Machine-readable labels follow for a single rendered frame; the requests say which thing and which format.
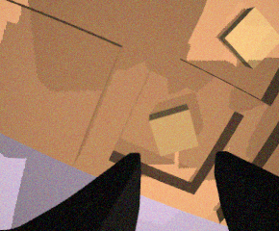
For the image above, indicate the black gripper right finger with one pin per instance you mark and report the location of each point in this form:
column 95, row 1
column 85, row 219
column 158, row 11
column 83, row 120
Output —
column 248, row 194

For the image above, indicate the tan block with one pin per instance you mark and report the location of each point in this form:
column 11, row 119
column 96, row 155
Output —
column 250, row 37
column 173, row 130

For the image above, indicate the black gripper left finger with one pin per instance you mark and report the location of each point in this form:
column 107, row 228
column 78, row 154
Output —
column 111, row 202

